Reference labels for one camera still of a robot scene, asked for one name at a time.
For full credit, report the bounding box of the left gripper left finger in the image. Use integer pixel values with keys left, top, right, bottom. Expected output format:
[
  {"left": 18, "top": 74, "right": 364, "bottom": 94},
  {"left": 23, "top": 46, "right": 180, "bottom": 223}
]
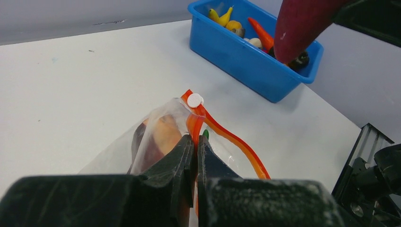
[{"left": 0, "top": 135, "right": 195, "bottom": 227}]

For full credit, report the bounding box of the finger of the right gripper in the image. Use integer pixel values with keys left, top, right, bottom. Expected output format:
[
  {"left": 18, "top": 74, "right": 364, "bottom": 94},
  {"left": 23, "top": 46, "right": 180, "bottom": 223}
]
[{"left": 332, "top": 0, "right": 401, "bottom": 47}]

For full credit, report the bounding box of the yellow toy banana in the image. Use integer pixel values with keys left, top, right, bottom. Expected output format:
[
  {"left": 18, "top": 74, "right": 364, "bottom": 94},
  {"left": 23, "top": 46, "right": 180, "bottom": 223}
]
[{"left": 208, "top": 7, "right": 233, "bottom": 27}]

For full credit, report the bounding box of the purple toy sweet potato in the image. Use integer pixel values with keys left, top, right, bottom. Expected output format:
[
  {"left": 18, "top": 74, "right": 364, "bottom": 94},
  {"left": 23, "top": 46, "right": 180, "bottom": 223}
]
[{"left": 274, "top": 0, "right": 349, "bottom": 63}]

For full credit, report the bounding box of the green toy bean pod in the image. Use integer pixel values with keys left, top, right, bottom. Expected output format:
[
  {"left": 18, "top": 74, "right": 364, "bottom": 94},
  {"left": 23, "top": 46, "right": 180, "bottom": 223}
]
[{"left": 202, "top": 129, "right": 209, "bottom": 139}]

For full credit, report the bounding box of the blue plastic bin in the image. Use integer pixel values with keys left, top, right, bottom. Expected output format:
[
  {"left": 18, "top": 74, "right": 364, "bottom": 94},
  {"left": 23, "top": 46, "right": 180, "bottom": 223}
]
[{"left": 188, "top": 0, "right": 324, "bottom": 103}]

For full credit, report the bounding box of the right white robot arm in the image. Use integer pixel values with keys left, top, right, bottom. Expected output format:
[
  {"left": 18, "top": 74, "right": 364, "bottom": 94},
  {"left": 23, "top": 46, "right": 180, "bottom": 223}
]
[{"left": 332, "top": 0, "right": 401, "bottom": 227}]

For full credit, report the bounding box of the clear zip top bag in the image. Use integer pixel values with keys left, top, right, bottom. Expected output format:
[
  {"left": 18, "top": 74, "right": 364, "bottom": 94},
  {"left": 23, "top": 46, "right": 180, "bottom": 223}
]
[{"left": 80, "top": 89, "right": 270, "bottom": 179}]

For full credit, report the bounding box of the white toy mushroom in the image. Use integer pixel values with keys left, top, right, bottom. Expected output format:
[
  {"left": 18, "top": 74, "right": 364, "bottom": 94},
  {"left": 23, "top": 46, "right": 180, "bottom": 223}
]
[{"left": 248, "top": 38, "right": 263, "bottom": 49}]

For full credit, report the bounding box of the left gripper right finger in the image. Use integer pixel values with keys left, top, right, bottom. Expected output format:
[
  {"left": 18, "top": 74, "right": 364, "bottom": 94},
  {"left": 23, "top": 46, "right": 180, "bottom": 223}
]
[{"left": 197, "top": 136, "right": 344, "bottom": 227}]

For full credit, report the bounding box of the orange toy carrot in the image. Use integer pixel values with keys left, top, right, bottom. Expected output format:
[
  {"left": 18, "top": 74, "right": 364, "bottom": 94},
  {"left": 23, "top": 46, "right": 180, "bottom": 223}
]
[{"left": 248, "top": 17, "right": 274, "bottom": 51}]

